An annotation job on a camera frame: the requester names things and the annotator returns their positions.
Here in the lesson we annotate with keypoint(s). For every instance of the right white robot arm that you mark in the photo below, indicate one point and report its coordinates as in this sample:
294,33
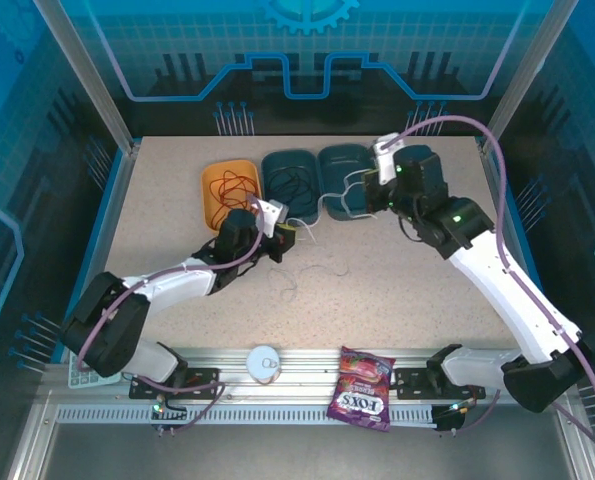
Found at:
502,290

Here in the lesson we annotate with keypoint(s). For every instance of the blue printed back panel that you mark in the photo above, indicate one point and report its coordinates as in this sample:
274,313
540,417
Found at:
297,50

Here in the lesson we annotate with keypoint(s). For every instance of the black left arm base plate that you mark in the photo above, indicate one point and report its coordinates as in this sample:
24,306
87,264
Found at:
202,382

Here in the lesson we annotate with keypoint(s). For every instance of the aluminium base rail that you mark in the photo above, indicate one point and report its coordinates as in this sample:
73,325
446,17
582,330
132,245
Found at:
307,360

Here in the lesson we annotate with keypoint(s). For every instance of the orange plastic bin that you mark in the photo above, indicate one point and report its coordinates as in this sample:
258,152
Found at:
212,200

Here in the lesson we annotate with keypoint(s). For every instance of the purple Fox's candy bag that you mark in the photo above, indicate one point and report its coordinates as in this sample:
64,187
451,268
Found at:
359,395

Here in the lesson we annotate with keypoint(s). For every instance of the small black controller board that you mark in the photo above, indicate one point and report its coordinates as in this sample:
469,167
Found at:
449,417
167,415

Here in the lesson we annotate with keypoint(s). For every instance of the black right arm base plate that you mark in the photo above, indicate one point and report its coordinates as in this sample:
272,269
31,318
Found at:
412,382

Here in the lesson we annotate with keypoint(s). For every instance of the white calculator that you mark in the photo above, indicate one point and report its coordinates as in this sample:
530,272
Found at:
84,380

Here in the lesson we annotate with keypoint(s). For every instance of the aluminium frame post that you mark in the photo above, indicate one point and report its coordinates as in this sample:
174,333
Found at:
522,75
92,85

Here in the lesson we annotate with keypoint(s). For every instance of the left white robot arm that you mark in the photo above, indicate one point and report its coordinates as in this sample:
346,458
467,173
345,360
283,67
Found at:
177,280

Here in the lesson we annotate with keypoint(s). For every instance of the teal plastic bin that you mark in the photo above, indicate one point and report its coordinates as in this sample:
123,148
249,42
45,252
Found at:
277,160
337,165

